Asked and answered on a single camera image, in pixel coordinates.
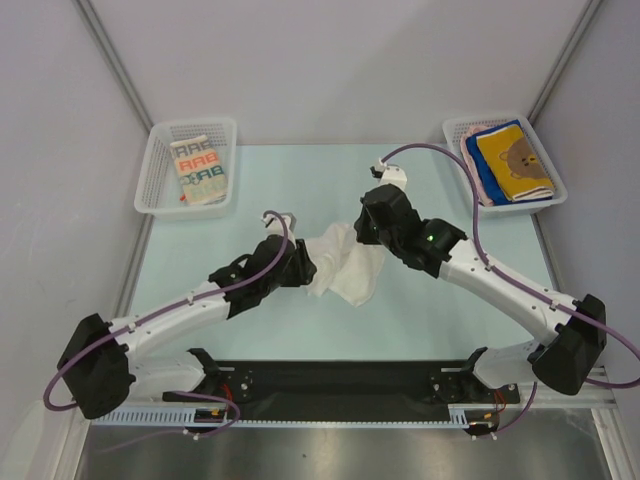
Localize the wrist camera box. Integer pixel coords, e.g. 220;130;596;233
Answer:
262;211;296;242
370;160;408;191

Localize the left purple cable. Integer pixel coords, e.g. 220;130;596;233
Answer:
42;209;291;454

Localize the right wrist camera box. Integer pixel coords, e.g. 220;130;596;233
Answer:
370;160;408;191

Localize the white towel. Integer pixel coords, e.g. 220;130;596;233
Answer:
305;223;385;307

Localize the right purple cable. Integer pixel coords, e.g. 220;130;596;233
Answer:
382;143;640;441

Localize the yellow brown bear towel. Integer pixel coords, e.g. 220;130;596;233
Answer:
475;121;555;203

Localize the left aluminium corner post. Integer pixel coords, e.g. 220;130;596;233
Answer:
71;0;153;133

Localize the left white plastic basket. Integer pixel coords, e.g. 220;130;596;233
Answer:
134;117;237;221

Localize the white slotted cable duct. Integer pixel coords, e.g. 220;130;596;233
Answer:
91;406;497;430

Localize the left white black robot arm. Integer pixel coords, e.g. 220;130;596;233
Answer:
56;235;316;420

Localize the purple cable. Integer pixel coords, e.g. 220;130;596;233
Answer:
42;209;291;454
382;143;640;441

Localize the right aluminium corner post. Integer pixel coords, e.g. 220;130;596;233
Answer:
527;0;604;124

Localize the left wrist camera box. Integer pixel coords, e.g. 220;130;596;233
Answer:
262;211;296;242

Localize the aluminium corner post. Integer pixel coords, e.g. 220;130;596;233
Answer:
527;0;604;124
71;0;153;133

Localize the pink towel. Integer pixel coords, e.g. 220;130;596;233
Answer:
459;124;494;207

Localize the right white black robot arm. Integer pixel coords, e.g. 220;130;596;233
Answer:
355;184;606;402

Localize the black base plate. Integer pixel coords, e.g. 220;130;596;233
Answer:
163;360;520;423

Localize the printed letters towel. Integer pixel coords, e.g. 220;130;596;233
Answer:
170;135;228;206

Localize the blue towel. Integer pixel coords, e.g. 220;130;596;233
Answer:
465;134;554;206

